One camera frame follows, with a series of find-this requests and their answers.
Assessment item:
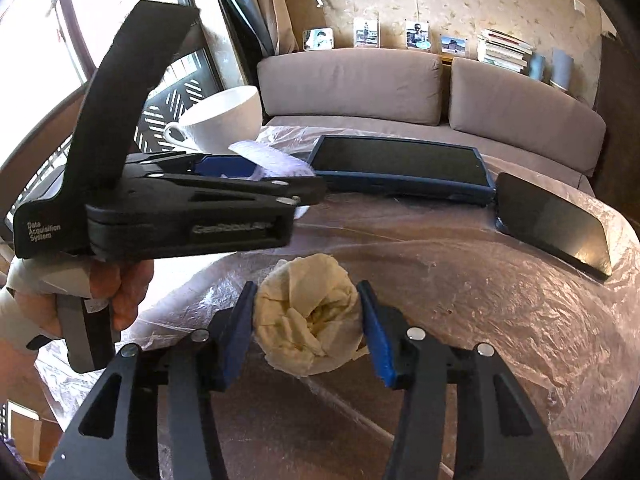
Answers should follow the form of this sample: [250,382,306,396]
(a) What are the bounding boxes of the beige curtain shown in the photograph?
[207,0,301,86]

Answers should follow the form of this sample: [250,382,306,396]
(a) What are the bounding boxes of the striped balcony railing panel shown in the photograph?
[135,47,223,153]

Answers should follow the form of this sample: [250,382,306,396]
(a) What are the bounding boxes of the person's left forearm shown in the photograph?
[0,335,71,411]

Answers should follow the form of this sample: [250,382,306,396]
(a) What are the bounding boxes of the dark wooden cabinet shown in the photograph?
[592,30,640,196]

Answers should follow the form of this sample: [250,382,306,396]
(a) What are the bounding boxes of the tablet in blue case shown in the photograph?
[306,135,496,207]

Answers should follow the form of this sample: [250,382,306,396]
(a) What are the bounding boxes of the purple cylinder hair roller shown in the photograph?
[229,140,316,183]

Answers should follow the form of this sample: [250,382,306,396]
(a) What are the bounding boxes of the white ceramic cup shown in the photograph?
[163,86,263,155]

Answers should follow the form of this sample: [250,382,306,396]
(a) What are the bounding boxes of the cream tissue wad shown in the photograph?
[254,254,362,378]

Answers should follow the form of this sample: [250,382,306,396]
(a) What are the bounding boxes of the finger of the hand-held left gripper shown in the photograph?
[125,171,328,208]
[125,152,257,179]

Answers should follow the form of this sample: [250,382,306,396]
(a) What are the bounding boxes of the stack of books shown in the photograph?
[476,29,533,77]

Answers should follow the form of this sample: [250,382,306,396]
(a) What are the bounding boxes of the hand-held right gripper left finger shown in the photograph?
[47,282,258,480]

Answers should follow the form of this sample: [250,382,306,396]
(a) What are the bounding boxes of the brown sofa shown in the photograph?
[256,49,608,192]

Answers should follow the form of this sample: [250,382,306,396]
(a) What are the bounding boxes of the brown sofa back cushion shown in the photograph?
[257,49,443,126]
[448,57,607,176]

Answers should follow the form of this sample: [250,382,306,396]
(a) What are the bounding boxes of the black tablet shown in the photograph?
[494,172,613,282]

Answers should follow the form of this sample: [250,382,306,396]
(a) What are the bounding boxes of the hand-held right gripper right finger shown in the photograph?
[356,280,571,480]

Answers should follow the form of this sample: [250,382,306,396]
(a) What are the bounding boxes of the person's left hand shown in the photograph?
[0,259,156,353]

